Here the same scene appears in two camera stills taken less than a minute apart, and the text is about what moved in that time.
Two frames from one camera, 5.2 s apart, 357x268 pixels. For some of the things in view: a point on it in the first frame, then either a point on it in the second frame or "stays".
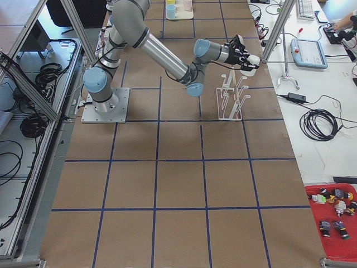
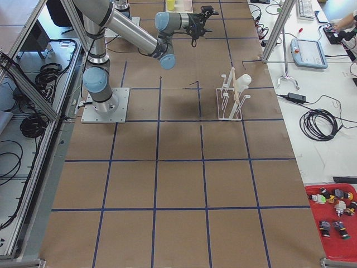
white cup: (254, 60) → (242, 82)
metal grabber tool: (286, 76) stays
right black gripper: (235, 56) → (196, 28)
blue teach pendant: (308, 53) stays
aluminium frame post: (286, 8) stays
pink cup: (187, 5) stays
